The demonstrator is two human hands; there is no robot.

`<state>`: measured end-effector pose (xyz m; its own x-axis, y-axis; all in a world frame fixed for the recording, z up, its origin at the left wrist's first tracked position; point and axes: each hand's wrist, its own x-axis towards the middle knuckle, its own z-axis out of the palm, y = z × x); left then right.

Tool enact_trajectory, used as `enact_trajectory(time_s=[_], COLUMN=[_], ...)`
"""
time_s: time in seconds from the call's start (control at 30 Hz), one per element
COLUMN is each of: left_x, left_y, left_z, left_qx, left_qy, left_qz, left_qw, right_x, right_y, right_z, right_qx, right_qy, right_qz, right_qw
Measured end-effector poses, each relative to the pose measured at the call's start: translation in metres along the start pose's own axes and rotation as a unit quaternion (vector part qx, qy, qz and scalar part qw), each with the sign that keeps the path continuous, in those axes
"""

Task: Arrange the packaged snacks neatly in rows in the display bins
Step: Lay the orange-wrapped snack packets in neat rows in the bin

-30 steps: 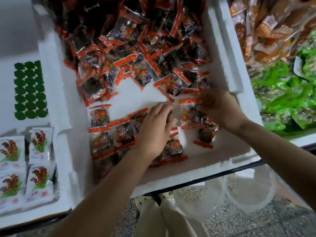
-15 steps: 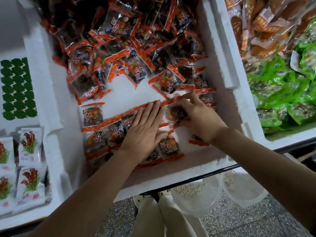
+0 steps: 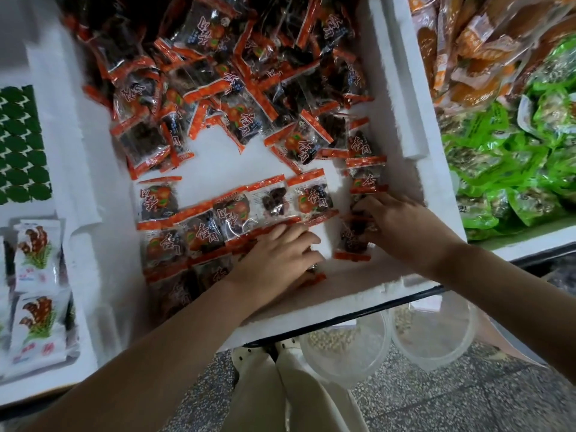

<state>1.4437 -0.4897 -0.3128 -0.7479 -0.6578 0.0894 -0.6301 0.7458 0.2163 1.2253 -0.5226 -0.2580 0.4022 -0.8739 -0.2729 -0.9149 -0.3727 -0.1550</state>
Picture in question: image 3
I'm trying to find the person's left hand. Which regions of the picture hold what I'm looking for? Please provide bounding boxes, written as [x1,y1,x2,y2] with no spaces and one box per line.
[225,220,325,311]

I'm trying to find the person's right hand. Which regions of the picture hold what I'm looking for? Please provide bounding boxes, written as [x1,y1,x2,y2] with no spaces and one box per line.
[351,190,469,281]

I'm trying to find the dark red snack packet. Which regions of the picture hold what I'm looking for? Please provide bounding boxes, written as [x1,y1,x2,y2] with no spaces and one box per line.
[333,215,374,263]

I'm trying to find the pile of green packets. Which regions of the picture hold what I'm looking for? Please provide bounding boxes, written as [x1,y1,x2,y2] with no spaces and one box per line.
[439,40,576,242]

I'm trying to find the pile of brown packets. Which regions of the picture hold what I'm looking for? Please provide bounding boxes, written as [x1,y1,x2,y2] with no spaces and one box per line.
[407,0,576,113]

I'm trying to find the pile of dark red packets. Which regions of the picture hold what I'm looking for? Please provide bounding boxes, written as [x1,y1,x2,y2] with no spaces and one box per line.
[63,0,391,322]

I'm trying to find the pile of white printed packets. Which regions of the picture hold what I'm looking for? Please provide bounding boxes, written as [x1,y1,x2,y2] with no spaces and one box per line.
[0,218,80,379]

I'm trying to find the person's left forearm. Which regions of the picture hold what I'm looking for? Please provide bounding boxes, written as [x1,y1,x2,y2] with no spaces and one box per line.
[22,285,271,432]

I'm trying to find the person's right forearm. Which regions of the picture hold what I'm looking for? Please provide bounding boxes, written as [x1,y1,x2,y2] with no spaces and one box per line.
[432,240,576,383]

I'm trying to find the person's beige trousers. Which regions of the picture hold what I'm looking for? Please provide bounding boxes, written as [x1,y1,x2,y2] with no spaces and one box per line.
[220,341,370,432]

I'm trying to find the clear round plastic tub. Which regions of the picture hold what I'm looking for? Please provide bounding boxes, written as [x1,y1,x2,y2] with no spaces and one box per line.
[297,308,395,389]

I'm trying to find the clear rectangular plastic tub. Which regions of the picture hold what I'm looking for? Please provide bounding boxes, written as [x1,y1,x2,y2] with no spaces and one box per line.
[472,310,543,365]

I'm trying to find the green leaf-pattern sheet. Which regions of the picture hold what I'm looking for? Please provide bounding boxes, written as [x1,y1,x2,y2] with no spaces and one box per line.
[0,83,53,206]

